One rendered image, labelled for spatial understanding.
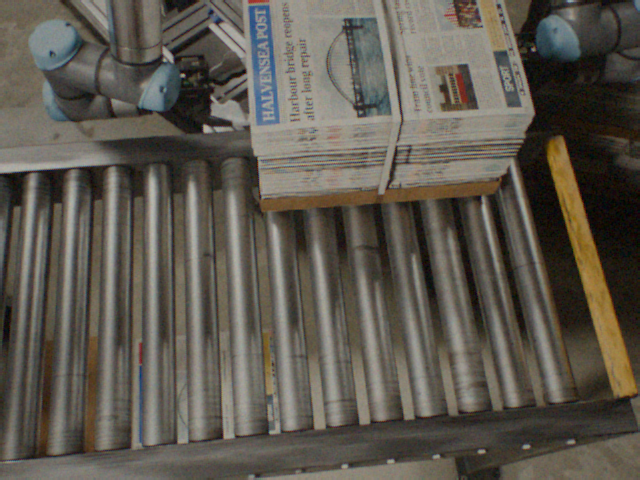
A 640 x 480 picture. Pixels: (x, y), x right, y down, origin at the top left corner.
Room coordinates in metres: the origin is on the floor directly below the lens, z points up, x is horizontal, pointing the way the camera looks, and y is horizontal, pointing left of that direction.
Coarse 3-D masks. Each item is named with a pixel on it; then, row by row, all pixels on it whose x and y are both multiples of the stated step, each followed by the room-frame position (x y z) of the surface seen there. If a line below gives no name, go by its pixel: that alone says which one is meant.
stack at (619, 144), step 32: (544, 0) 1.20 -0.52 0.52; (608, 0) 0.94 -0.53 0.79; (544, 96) 0.94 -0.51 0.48; (576, 96) 0.93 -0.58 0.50; (608, 96) 0.92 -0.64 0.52; (544, 160) 0.93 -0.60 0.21; (576, 160) 0.92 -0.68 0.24; (608, 160) 0.91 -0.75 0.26; (544, 192) 0.93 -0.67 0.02; (608, 192) 0.89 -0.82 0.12
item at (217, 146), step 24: (72, 144) 0.54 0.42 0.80; (96, 144) 0.55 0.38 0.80; (120, 144) 0.55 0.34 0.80; (144, 144) 0.55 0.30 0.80; (168, 144) 0.56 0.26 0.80; (192, 144) 0.56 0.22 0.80; (216, 144) 0.56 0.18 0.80; (240, 144) 0.56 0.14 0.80; (528, 144) 0.62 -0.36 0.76; (0, 168) 0.49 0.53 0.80; (24, 168) 0.49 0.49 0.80; (48, 168) 0.50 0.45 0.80; (72, 168) 0.50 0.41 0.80; (96, 168) 0.51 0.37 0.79; (216, 168) 0.54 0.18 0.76; (96, 192) 0.50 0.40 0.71
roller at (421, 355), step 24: (384, 216) 0.45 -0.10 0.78; (408, 216) 0.45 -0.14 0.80; (408, 240) 0.41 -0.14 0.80; (408, 264) 0.37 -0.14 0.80; (408, 288) 0.33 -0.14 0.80; (408, 312) 0.29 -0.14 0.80; (408, 336) 0.25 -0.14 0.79; (432, 336) 0.26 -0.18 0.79; (408, 360) 0.22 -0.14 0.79; (432, 360) 0.22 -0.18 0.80; (432, 384) 0.18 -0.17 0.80; (432, 408) 0.15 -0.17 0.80
